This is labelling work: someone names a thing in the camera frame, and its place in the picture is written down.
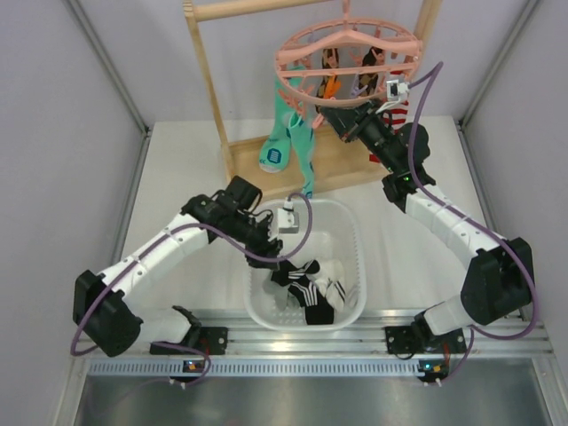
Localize green sock left hanging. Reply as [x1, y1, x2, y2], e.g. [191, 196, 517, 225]
[258, 77, 296, 173]

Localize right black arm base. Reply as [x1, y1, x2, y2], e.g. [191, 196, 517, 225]
[384, 326, 467, 359]

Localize white sock in basket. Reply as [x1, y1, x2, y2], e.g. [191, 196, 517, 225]
[309, 259, 358, 312]

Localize green sock right hanging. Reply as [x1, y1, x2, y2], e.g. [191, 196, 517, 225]
[287, 113, 315, 199]

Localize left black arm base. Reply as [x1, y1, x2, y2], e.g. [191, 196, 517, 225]
[149, 327, 228, 355]

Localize black sock white stripes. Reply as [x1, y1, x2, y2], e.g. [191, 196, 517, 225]
[271, 260, 320, 286]

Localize aluminium mounting rail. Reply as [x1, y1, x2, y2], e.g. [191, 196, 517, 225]
[70, 308, 551, 356]

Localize grey sock in basket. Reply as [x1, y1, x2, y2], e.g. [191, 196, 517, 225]
[263, 280, 289, 311]

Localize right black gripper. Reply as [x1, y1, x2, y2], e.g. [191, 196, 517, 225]
[321, 99, 401, 174]

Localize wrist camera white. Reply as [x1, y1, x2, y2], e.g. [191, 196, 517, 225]
[273, 200, 300, 234]
[376, 80, 410, 114]

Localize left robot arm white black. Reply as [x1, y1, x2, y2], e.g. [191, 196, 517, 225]
[72, 177, 283, 357]

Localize wooden drying rack frame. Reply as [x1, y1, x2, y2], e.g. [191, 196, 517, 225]
[183, 1, 441, 200]

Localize perforated grey cable duct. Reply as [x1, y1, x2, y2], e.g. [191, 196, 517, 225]
[88, 358, 447, 378]

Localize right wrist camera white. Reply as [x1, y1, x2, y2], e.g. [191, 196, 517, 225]
[376, 80, 410, 114]

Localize white plastic laundry basket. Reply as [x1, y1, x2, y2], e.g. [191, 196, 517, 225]
[244, 199, 367, 332]

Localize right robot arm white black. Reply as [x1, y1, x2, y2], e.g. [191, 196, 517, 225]
[320, 101, 534, 352]

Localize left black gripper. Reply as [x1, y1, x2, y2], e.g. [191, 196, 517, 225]
[228, 209, 282, 269]

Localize green sock hanging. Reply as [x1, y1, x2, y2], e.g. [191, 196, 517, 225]
[258, 77, 296, 173]
[287, 113, 315, 199]

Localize pink round clip hanger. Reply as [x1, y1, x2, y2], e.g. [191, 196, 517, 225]
[274, 1, 423, 123]

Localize red white striped sock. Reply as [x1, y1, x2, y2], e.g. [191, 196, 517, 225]
[379, 100, 409, 133]

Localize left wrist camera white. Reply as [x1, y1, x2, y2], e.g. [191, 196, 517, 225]
[273, 200, 300, 234]

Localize black striped sock in basket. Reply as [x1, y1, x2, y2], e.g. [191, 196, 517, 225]
[288, 280, 335, 326]

